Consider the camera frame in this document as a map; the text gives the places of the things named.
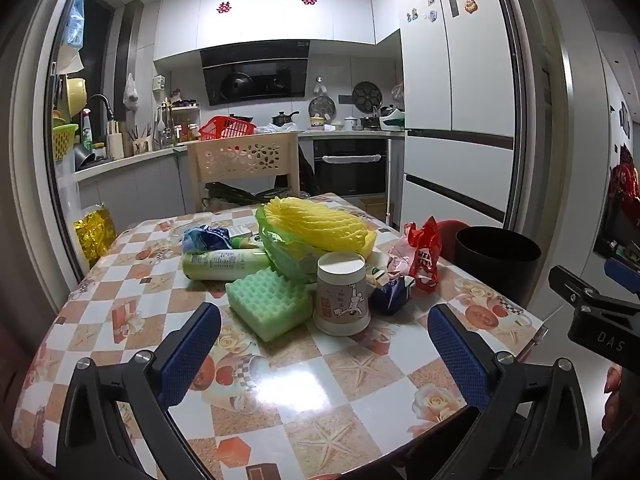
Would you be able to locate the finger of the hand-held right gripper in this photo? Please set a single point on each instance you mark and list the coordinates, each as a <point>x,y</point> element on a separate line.
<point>622,272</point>
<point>570,282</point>

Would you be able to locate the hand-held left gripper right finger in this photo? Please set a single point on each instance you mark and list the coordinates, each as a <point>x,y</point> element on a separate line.
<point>457,355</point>

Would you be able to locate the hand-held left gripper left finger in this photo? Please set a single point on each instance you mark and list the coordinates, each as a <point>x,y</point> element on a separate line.
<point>192,355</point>

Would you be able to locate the black trash bin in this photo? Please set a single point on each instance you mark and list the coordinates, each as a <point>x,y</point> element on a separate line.
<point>495,280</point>

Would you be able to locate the wavy foam sponge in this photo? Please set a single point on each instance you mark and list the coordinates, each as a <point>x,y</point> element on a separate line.
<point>265,305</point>

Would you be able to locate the dark blue small wrapper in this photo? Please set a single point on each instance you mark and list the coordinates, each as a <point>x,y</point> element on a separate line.
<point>390,297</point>

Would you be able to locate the green white spray bottle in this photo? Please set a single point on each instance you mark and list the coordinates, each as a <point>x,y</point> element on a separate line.
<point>225,262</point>

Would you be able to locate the red snack wrapper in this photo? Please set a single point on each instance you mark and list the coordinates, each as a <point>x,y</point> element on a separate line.
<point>425,260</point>

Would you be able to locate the pink plastic wrapper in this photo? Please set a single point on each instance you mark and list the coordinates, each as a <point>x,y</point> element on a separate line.
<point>397,260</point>

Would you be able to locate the green white small carton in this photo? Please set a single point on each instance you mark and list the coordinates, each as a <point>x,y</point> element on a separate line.
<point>245,242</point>

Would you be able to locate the printed paper cup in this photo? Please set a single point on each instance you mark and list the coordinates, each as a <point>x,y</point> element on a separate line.
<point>342,295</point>

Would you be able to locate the translucent green plastic bag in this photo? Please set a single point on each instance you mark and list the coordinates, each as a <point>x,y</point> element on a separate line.
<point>280,257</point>

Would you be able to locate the foam fruit net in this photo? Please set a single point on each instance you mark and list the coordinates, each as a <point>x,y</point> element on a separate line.
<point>320,225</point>

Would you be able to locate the person's right hand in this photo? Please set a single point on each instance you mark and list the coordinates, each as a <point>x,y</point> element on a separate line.
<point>613,380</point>

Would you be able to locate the red foil decoration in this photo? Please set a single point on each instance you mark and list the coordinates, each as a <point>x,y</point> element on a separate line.
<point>625,175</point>

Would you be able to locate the red plastic stool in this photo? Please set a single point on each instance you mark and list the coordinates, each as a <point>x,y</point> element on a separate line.
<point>447,235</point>

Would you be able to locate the checkered floral tablecloth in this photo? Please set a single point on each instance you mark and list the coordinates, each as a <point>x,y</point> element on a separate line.
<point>320,385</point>

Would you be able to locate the gold foil bag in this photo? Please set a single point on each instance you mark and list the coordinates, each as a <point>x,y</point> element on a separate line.
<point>95,235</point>

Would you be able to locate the green leafy vegetables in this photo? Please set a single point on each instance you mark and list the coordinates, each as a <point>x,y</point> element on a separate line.
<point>235,192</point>

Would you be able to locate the cardboard box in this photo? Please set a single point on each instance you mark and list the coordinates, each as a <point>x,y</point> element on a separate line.
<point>375,207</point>

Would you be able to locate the white pole stand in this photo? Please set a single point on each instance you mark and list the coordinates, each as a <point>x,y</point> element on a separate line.
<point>389,185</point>

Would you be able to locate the beige plastic chair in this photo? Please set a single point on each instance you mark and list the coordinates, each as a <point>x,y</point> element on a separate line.
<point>240,160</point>

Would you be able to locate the black built-in oven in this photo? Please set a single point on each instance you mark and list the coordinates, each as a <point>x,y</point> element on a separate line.
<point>350,170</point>

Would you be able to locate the utensil holder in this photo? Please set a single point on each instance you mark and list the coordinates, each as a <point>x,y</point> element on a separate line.
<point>140,142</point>

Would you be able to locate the black pan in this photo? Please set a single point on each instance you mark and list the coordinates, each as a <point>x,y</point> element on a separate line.
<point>85,157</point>

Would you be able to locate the white refrigerator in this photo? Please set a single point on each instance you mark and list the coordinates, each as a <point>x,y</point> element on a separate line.
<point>460,85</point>

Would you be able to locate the beige knife block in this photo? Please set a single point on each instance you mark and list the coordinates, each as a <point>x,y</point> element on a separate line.
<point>115,142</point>

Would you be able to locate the red plastic basket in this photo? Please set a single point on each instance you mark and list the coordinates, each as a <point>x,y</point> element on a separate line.
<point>222,129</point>

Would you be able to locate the spice rack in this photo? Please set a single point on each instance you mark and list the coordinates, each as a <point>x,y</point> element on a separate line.
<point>180,125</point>

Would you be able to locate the white green rice cooker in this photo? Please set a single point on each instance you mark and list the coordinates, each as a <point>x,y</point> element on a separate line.
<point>392,120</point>

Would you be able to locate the cleaner spray bottle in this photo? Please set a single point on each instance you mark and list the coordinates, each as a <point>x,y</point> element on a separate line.
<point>87,132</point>

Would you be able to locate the small black pot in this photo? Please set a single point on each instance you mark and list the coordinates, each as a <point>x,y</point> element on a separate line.
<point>370,122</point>

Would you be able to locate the plastic lattice basket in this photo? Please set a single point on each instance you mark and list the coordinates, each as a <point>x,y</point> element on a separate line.
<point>65,140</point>

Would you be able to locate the black cooking pot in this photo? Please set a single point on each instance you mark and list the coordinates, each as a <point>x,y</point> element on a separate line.
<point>284,120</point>

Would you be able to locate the white enamel mug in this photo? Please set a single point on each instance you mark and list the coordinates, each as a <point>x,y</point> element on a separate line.
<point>350,123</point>

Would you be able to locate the black kitchen faucet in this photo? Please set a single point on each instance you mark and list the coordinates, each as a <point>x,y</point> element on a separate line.
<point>102,102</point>

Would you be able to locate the hanging white plastic bag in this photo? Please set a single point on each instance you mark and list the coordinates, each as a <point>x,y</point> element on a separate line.
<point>131,92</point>

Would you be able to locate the round metal steam rack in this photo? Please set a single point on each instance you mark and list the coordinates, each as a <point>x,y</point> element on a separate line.
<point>367,96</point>

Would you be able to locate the round metal plate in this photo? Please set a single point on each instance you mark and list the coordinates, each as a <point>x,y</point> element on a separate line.
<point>322,106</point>

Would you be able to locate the black range hood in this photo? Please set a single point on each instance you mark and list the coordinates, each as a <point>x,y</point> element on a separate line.
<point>255,80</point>

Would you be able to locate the yellow plastic bowl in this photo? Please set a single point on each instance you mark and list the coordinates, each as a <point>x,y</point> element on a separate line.
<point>75,92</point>

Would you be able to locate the blue plastic bag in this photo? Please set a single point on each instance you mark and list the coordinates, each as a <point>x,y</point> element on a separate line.
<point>75,20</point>

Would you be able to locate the wall socket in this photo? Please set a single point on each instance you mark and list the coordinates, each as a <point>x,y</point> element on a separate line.
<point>158,83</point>

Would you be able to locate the white wall cabinets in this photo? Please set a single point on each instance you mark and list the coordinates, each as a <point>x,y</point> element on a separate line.
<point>265,15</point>

